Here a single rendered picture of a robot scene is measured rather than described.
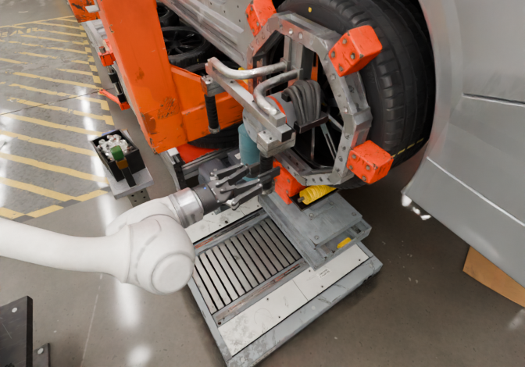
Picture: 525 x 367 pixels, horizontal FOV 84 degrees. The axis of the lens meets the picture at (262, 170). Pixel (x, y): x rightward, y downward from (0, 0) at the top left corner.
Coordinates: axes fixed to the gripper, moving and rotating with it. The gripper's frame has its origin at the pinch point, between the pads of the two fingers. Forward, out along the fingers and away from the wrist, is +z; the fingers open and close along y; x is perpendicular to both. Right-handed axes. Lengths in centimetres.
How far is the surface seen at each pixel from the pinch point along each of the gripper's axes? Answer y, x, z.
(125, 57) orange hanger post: -60, 14, -17
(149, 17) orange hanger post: -60, 24, -6
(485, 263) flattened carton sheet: 50, -82, 102
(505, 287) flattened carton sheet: 62, -82, 97
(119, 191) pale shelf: -54, -38, -38
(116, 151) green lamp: -53, -17, -33
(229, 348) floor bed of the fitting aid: 14, -75, -26
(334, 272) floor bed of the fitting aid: 14, -75, 31
